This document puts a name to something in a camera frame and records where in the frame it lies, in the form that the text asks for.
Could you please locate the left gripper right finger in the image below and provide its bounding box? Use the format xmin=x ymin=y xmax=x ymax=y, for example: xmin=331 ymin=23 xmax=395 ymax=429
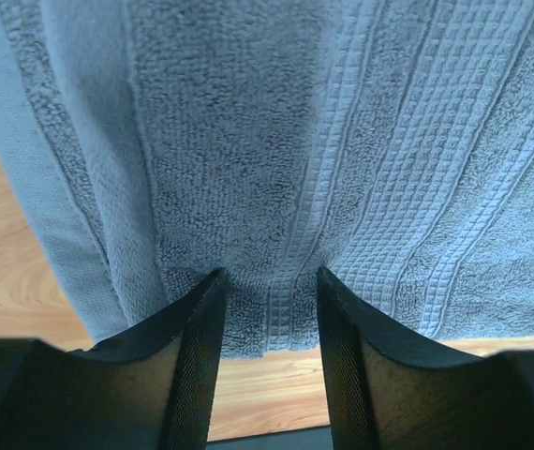
xmin=317 ymin=268 xmax=534 ymax=449

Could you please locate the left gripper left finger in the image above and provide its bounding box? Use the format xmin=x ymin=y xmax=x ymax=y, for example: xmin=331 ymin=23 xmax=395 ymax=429
xmin=0 ymin=271 xmax=228 ymax=449

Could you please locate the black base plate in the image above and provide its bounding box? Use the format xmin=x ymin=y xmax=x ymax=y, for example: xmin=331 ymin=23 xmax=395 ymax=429
xmin=206 ymin=426 xmax=334 ymax=450

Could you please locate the grey towel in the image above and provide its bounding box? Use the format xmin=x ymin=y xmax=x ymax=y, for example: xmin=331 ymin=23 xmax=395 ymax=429
xmin=0 ymin=1 xmax=534 ymax=357

